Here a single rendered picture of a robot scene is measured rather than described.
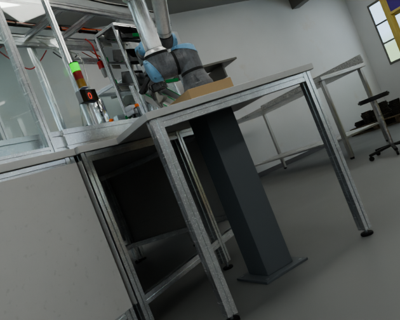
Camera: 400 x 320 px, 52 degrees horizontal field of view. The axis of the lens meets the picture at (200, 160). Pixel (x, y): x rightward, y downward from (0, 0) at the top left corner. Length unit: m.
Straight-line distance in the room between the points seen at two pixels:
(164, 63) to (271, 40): 6.57
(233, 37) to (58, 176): 6.57
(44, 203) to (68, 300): 0.36
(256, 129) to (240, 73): 1.07
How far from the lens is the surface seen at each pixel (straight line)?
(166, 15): 2.23
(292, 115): 8.16
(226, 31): 7.98
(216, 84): 2.00
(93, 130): 1.99
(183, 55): 2.02
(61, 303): 1.59
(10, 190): 1.57
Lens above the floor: 0.61
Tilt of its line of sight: 1 degrees up
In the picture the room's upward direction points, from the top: 22 degrees counter-clockwise
